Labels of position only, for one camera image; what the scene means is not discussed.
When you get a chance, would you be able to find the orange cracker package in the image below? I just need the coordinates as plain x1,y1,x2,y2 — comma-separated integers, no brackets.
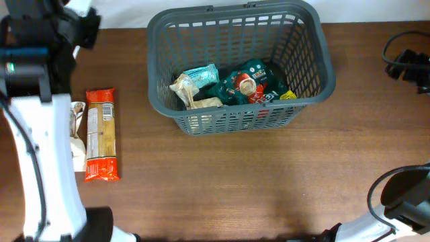
85,88,120,182

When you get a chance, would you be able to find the brown white cookie bag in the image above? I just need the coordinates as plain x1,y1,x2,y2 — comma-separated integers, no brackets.
70,102,86,172

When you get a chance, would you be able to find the grey plastic basket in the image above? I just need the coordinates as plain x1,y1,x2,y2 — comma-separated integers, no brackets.
146,1,336,136

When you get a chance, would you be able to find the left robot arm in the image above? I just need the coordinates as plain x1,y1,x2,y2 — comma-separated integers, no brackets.
1,0,139,241

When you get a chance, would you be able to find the light blue wipes pack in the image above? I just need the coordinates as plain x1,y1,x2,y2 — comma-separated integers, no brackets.
183,64,219,89

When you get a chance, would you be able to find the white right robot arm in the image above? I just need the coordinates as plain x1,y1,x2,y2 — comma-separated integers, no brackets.
313,49,429,241

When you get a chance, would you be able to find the beige paper bag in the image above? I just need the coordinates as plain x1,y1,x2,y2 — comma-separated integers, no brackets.
168,73,224,130

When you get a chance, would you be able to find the green red snack bag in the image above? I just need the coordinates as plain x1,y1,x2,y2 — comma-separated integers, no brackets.
204,59,297,106

